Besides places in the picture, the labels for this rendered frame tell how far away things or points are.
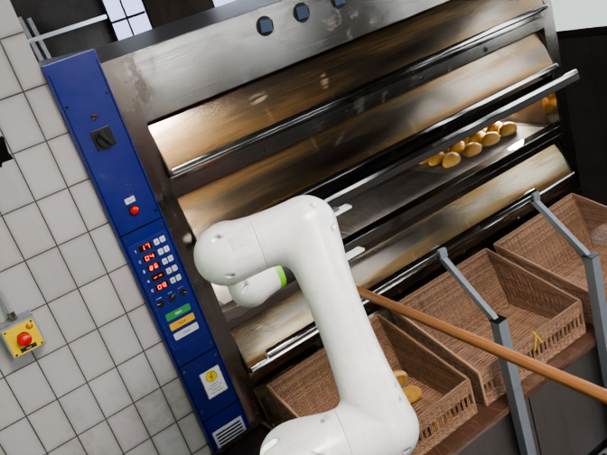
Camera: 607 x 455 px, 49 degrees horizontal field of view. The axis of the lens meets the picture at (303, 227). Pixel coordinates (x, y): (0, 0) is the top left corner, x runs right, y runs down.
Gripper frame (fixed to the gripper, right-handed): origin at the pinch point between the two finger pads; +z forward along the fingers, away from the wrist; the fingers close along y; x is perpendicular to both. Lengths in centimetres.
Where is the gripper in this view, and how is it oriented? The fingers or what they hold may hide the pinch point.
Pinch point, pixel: (352, 228)
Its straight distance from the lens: 187.2
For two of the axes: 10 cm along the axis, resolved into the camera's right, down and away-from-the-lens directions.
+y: 2.9, 8.9, 3.6
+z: 8.0, -4.3, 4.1
